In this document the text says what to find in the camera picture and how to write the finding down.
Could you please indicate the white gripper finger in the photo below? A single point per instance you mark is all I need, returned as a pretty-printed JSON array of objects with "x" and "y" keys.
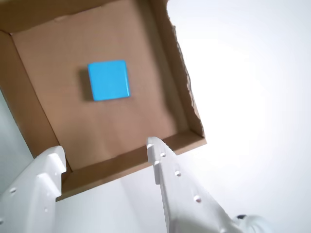
[
  {"x": 26, "y": 204},
  {"x": 184, "y": 206}
]

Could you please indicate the blue cube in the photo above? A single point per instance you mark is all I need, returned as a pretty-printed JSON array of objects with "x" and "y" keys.
[{"x": 109, "y": 81}]

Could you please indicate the brown cardboard box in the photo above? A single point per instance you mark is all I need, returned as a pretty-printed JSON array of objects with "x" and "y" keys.
[{"x": 48, "y": 72}]

